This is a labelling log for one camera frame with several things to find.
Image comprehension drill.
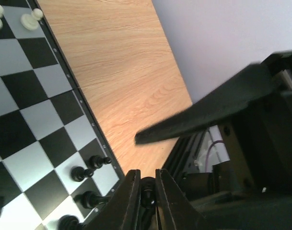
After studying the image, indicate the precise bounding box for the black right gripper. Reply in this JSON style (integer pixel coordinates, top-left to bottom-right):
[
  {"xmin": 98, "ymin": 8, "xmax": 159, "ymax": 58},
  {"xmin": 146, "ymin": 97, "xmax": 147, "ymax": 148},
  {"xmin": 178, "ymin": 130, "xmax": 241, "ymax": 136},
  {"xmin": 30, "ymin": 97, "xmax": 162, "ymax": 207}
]
[{"xmin": 135, "ymin": 50, "xmax": 292, "ymax": 230}]

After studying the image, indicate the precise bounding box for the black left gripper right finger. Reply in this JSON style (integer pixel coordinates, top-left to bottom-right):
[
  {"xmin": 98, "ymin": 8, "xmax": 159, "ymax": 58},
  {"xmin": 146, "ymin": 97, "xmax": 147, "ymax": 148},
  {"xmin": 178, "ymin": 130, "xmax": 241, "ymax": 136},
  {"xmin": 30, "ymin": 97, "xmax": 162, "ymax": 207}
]
[{"xmin": 155, "ymin": 169, "xmax": 208, "ymax": 230}]

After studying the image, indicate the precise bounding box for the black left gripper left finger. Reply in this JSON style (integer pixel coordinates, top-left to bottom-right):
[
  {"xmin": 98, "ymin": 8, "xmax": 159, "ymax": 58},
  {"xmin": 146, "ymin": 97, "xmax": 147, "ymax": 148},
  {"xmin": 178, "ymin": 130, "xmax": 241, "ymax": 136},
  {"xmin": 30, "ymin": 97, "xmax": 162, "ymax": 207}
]
[{"xmin": 85, "ymin": 170, "xmax": 141, "ymax": 230}]

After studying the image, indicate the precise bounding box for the black chess piece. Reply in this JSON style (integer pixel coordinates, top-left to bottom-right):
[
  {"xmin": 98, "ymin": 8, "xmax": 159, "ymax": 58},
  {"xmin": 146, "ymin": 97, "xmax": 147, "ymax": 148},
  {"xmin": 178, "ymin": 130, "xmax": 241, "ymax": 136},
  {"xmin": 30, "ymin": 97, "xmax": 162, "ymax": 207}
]
[{"xmin": 137, "ymin": 177, "xmax": 156, "ymax": 230}]

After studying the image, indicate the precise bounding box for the black white chess board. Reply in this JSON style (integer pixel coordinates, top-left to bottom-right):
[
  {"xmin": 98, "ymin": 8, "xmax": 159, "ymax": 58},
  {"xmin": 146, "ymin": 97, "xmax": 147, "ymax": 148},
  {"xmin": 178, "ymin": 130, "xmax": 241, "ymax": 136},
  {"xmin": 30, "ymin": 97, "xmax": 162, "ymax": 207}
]
[{"xmin": 0, "ymin": 0, "xmax": 124, "ymax": 230}]

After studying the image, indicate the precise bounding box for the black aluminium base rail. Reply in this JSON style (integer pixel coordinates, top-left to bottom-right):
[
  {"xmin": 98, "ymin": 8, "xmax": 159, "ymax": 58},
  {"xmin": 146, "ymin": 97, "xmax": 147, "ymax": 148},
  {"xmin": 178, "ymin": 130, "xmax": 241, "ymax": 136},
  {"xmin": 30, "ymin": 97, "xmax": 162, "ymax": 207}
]
[{"xmin": 162, "ymin": 131, "xmax": 209, "ymax": 194}]

